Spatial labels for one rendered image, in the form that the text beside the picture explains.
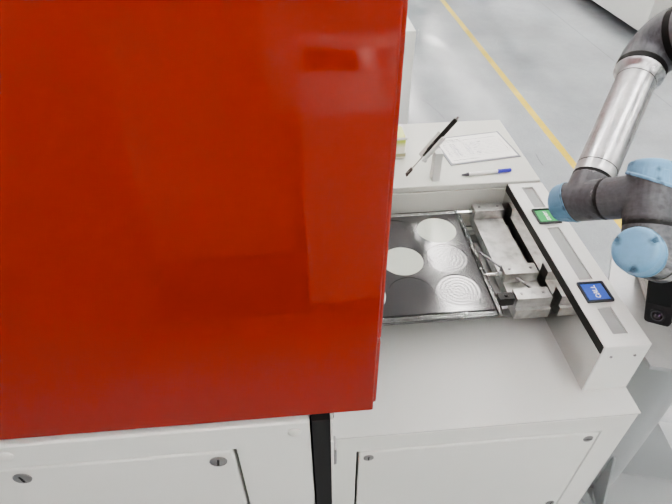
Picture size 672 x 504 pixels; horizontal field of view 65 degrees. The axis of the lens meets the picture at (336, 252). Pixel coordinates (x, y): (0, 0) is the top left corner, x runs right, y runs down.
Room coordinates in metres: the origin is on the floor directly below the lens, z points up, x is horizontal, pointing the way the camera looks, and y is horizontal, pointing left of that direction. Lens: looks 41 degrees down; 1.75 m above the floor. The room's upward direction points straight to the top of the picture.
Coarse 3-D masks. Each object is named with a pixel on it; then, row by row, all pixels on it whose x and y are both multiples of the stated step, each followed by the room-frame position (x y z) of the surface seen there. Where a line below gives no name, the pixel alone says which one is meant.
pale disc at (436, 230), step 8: (424, 224) 1.08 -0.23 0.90; (432, 224) 1.08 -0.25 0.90; (440, 224) 1.08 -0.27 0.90; (448, 224) 1.08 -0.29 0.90; (424, 232) 1.05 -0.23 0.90; (432, 232) 1.05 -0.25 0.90; (440, 232) 1.05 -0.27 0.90; (448, 232) 1.05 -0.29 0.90; (432, 240) 1.01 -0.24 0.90; (440, 240) 1.01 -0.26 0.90; (448, 240) 1.01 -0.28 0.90
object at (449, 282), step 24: (408, 216) 1.11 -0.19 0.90; (432, 216) 1.11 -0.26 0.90; (408, 240) 1.02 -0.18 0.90; (456, 240) 1.01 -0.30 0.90; (432, 264) 0.93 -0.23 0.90; (456, 264) 0.93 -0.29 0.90; (408, 288) 0.85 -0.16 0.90; (432, 288) 0.84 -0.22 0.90; (456, 288) 0.85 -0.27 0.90; (480, 288) 0.85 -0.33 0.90; (384, 312) 0.77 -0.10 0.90; (408, 312) 0.77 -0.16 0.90; (432, 312) 0.77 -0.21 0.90; (456, 312) 0.77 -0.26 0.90
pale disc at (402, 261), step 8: (400, 248) 0.98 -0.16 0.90; (408, 248) 0.98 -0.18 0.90; (392, 256) 0.95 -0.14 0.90; (400, 256) 0.95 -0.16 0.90; (408, 256) 0.95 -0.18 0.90; (416, 256) 0.95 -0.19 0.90; (392, 264) 0.93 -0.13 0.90; (400, 264) 0.93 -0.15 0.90; (408, 264) 0.93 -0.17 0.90; (416, 264) 0.93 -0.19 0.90; (392, 272) 0.90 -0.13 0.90; (400, 272) 0.90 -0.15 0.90; (408, 272) 0.90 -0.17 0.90; (416, 272) 0.90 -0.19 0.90
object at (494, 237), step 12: (480, 228) 1.09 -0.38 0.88; (492, 228) 1.09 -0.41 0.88; (504, 228) 1.08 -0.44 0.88; (480, 240) 1.05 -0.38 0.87; (492, 240) 1.04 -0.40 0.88; (504, 240) 1.04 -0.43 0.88; (492, 252) 0.99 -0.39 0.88; (504, 252) 0.99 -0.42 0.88; (516, 252) 0.99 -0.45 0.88; (492, 264) 0.96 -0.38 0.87; (504, 264) 0.95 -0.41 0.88; (504, 288) 0.87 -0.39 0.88; (516, 288) 0.86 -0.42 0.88; (516, 312) 0.79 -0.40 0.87; (528, 312) 0.80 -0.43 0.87; (540, 312) 0.80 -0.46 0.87
